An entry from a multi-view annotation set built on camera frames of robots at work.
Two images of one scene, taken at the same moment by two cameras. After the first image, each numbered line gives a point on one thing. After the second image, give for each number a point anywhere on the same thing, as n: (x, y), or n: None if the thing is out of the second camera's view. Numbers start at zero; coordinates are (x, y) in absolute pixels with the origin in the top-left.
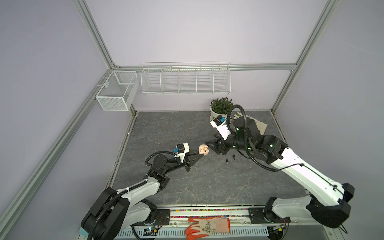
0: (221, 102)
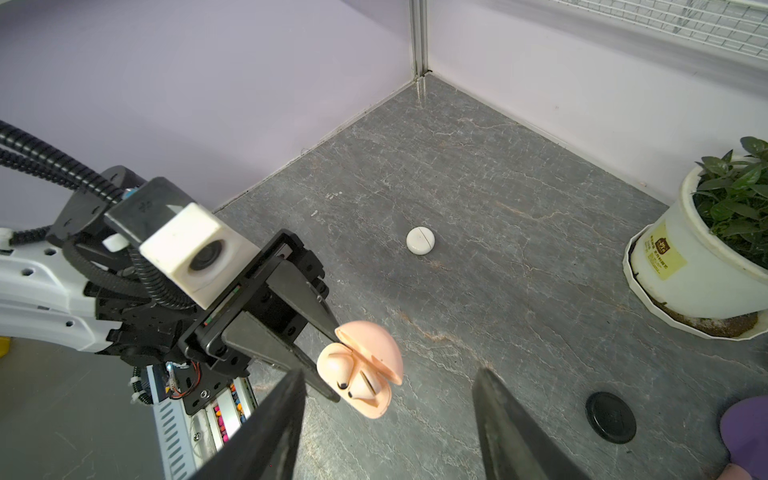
0: (702, 268)
